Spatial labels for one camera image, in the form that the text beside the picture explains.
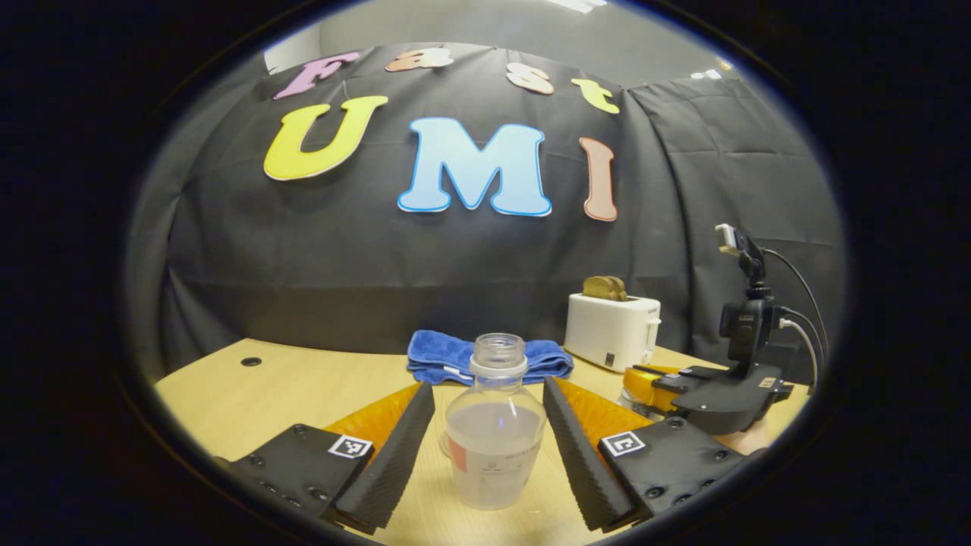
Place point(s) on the brown toast slice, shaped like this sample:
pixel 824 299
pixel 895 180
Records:
pixel 595 288
pixel 618 288

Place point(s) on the long ceiling light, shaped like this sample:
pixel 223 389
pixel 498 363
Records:
pixel 576 4

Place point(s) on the white toaster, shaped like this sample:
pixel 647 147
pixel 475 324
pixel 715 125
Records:
pixel 607 330

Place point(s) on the blue folded towel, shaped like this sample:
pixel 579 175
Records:
pixel 440 356

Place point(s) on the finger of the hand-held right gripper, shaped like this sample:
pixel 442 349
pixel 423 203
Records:
pixel 675 370
pixel 645 387

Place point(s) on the small ceiling light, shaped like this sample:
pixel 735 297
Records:
pixel 705 74

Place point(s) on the black backdrop cloth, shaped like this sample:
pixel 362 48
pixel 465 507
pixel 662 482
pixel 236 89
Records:
pixel 379 258

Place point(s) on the clear plastic water bottle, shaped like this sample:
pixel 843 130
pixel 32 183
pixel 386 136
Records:
pixel 493 447

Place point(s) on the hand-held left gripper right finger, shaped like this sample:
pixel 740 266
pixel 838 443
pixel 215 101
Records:
pixel 580 455

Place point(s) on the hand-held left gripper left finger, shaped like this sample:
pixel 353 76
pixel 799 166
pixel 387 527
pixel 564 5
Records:
pixel 394 455

